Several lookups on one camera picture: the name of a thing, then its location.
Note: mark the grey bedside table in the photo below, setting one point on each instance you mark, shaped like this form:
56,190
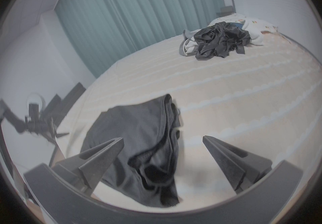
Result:
226,11

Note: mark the black T-shirt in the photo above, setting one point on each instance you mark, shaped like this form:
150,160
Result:
140,147

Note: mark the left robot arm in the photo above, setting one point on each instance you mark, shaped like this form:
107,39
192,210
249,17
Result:
15,119

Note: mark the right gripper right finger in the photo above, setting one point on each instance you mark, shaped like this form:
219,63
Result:
234,165

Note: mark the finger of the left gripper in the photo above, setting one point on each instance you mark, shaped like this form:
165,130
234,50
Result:
63,134

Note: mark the blue-green curtain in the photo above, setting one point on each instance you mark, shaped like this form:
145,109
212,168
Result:
138,9

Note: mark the white printed pillow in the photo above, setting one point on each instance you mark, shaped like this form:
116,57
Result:
249,22

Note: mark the bed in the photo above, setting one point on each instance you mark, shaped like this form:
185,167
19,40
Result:
226,87

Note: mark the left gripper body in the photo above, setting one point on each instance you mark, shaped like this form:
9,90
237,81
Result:
49,129

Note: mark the pile of clothes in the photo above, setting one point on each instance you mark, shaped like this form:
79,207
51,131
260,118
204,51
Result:
216,41

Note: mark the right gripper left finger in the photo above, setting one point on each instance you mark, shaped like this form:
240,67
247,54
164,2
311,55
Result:
96,162

